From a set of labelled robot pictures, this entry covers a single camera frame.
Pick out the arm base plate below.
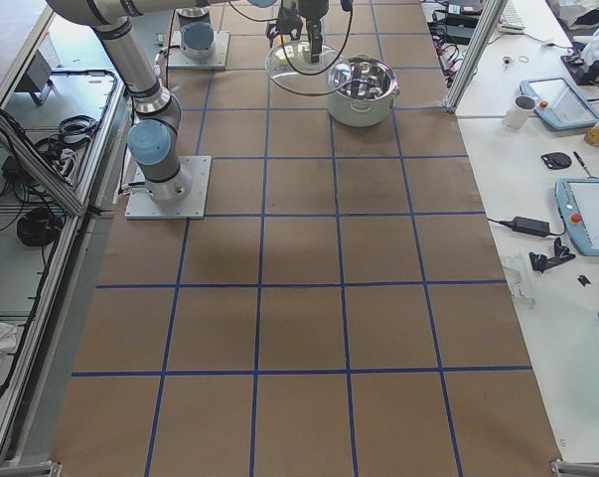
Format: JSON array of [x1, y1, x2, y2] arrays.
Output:
[[168, 31, 230, 70], [125, 156, 212, 220]]

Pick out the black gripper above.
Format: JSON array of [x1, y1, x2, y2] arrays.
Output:
[[265, 0, 303, 47], [298, 0, 329, 63]]

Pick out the black pen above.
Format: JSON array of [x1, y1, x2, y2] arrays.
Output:
[[573, 151, 592, 178]]

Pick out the glass pot lid with knob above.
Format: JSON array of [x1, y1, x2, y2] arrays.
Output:
[[265, 41, 353, 96]]

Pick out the black power adapter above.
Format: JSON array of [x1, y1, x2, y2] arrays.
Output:
[[512, 216, 550, 238]]

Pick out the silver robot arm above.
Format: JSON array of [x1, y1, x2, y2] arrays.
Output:
[[175, 1, 303, 60], [48, 1, 212, 202]]

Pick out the blue teach pendant far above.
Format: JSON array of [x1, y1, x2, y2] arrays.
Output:
[[520, 77, 599, 131]]

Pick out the white mug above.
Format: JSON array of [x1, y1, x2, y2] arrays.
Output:
[[502, 94, 536, 130]]

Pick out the blue teach pendant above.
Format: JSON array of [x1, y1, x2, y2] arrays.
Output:
[[554, 179, 599, 256], [520, 77, 599, 131]]

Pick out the white metal cooking pot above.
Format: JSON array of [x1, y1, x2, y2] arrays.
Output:
[[326, 54, 400, 127]]

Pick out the brown paper table cover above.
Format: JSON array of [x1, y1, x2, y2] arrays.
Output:
[[51, 1, 558, 476]]

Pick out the blue teach pendant near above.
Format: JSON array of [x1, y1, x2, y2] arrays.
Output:
[[554, 179, 599, 256]]

